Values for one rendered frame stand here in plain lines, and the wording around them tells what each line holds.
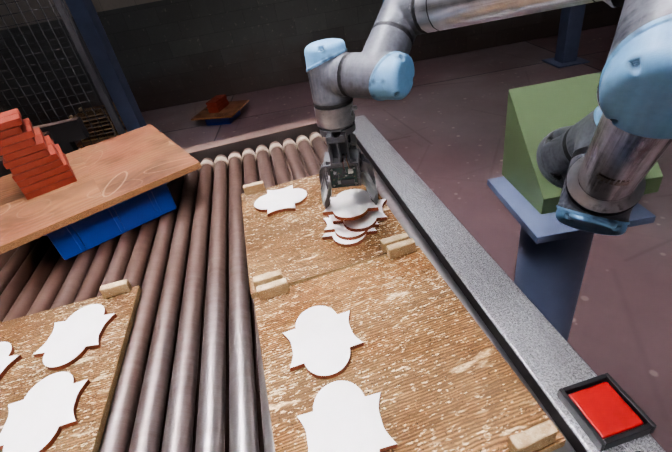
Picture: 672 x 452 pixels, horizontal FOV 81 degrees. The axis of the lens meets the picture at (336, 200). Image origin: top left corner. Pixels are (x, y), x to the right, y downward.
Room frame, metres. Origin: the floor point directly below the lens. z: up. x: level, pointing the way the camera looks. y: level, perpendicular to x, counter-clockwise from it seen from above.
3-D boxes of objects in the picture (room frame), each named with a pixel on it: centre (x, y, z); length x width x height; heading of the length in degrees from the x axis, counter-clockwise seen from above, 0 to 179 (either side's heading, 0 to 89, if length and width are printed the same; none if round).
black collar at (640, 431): (0.26, -0.29, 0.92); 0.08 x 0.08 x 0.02; 8
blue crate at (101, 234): (1.04, 0.66, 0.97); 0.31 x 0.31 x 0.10; 32
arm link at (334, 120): (0.73, -0.03, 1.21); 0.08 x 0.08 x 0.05
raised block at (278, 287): (0.56, 0.15, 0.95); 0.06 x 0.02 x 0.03; 100
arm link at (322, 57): (0.73, -0.03, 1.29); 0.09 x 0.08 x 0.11; 49
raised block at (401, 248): (0.61, -0.11, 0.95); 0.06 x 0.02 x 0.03; 100
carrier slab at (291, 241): (0.80, 0.06, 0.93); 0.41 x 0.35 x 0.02; 9
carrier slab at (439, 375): (0.40, -0.01, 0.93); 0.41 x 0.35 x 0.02; 10
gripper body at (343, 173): (0.72, -0.03, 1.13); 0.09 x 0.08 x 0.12; 171
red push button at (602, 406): (0.26, -0.29, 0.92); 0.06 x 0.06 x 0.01; 8
